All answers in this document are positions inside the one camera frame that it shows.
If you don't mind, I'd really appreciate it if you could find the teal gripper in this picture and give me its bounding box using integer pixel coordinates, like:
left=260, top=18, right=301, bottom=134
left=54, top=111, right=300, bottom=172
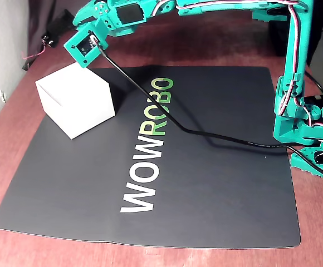
left=72, top=0, right=153, bottom=37

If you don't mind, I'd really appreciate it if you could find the small black battery pack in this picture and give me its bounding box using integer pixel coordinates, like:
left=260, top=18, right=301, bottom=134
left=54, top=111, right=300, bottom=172
left=21, top=9, right=76, bottom=61

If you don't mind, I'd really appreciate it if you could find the white open box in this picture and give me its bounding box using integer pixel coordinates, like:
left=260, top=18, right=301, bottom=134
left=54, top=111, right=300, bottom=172
left=35, top=61, right=116, bottom=140

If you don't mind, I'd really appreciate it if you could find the black WOWROBO mat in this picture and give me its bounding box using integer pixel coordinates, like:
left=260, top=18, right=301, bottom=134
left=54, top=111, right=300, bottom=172
left=0, top=64, right=302, bottom=249

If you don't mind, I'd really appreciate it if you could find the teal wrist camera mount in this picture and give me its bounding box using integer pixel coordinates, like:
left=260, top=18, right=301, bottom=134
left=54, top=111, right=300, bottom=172
left=63, top=21, right=108, bottom=68

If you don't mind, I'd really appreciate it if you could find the black camera cable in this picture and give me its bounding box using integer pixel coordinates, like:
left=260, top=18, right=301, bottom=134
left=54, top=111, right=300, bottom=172
left=100, top=48, right=323, bottom=183

